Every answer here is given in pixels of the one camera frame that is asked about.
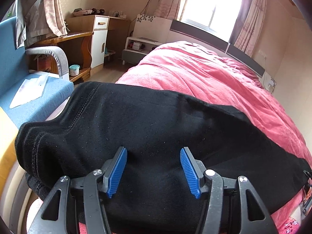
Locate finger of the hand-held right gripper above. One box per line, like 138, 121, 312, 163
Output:
300, 168, 312, 216

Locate blue sofa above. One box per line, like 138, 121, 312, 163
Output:
0, 17, 75, 128

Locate pink side curtain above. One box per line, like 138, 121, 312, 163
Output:
43, 0, 68, 36

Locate pink patterned window curtain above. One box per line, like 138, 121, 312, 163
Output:
233, 0, 268, 58
153, 0, 193, 21

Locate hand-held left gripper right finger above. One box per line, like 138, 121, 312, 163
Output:
180, 147, 278, 234

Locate white paper sheet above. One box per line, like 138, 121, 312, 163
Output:
9, 75, 49, 109

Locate wood and white cabinet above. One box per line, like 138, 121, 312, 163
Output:
66, 14, 130, 69

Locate white and grey headboard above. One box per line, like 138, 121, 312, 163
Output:
134, 14, 266, 79

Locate pink bed blanket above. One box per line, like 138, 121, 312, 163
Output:
27, 41, 312, 234

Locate window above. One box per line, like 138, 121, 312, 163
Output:
179, 0, 246, 34

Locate white power strip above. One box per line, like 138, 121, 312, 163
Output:
108, 10, 128, 19

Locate wooden desk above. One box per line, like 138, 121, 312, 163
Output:
25, 31, 94, 82

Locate clutter on cabinet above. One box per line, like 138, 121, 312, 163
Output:
73, 8, 106, 17

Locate black pants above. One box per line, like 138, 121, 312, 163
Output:
15, 81, 312, 232

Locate floral clothing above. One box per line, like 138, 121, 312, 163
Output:
277, 213, 306, 234

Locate yellow cushion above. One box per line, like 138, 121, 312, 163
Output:
0, 107, 20, 197

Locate white nightstand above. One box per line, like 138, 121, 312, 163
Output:
122, 36, 163, 65

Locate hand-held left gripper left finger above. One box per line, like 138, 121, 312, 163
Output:
27, 146, 128, 234

